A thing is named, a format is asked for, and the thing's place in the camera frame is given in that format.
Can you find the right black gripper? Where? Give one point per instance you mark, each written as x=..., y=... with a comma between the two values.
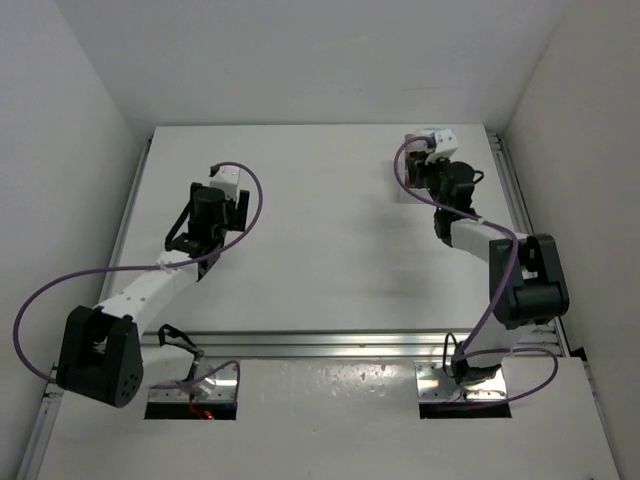
x=443, y=162

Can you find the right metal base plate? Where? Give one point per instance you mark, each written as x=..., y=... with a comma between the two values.
x=435, y=386

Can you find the metal base plate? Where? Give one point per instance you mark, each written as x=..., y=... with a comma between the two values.
x=435, y=386
x=219, y=384

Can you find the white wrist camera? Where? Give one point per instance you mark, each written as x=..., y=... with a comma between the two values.
x=442, y=144
x=226, y=179

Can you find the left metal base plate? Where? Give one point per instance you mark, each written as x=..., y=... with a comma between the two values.
x=219, y=384

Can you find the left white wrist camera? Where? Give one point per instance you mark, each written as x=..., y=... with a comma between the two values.
x=226, y=179

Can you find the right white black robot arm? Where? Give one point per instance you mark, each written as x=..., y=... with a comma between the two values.
x=527, y=287

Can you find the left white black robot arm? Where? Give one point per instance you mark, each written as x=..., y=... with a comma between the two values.
x=102, y=357

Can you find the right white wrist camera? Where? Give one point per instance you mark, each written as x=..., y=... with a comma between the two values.
x=442, y=144

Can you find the white compartment organizer box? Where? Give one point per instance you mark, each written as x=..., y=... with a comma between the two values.
x=403, y=196

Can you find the aluminium front rail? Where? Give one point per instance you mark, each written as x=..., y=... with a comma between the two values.
x=318, y=344

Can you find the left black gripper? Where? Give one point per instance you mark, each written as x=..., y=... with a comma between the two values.
x=236, y=211

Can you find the clear cotton pad pouch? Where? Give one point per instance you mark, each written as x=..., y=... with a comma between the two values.
x=424, y=131

